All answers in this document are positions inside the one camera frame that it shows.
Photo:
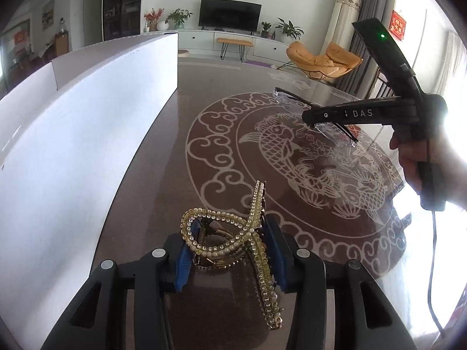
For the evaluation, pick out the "wooden bench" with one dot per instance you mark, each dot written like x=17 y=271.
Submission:
x=235 y=41

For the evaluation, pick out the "wooden sideboard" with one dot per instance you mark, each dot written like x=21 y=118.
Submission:
x=62 y=45

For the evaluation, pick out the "white round vase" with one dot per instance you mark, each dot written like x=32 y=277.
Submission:
x=162 y=26

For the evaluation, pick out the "gold beaded hair clip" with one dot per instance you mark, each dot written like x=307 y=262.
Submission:
x=251 y=226

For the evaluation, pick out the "brown patterned desktop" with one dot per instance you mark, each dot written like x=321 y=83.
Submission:
x=160 y=197

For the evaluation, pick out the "framed wall picture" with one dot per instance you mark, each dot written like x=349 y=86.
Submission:
x=47 y=14

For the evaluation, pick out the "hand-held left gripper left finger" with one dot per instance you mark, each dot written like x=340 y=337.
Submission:
x=182 y=273

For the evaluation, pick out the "orange lounge chair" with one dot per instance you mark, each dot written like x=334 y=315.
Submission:
x=310 y=60

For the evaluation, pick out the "person's right hand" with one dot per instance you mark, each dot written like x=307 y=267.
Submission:
x=456 y=167

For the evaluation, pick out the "small potted plant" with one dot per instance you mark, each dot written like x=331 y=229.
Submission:
x=266 y=29

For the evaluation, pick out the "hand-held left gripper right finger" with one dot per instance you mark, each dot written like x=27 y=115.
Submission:
x=281 y=255

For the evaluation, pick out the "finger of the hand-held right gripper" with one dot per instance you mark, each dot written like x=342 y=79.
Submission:
x=328 y=116

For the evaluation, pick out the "green potted plant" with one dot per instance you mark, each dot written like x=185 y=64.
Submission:
x=178 y=17

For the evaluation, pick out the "white television cabinet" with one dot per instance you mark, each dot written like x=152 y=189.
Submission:
x=204 y=42

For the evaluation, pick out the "dark display cabinet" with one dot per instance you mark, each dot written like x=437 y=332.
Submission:
x=122 y=3

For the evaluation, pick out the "covered standing air conditioner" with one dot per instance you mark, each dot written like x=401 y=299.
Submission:
x=343 y=18

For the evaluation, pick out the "black television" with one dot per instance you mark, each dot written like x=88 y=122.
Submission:
x=230 y=14

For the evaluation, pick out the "red window poster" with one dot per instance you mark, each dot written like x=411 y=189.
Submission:
x=398 y=24

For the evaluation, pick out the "dark wooden chair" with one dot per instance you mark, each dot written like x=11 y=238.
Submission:
x=383 y=87

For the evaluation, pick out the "clear plastic glasses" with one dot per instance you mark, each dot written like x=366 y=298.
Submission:
x=292 y=99

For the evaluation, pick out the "red door poster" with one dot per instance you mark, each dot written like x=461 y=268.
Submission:
x=20 y=37

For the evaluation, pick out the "large leafy potted plant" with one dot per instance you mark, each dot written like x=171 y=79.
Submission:
x=288 y=29

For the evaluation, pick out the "red flowers in vase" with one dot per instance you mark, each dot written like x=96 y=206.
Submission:
x=152 y=16

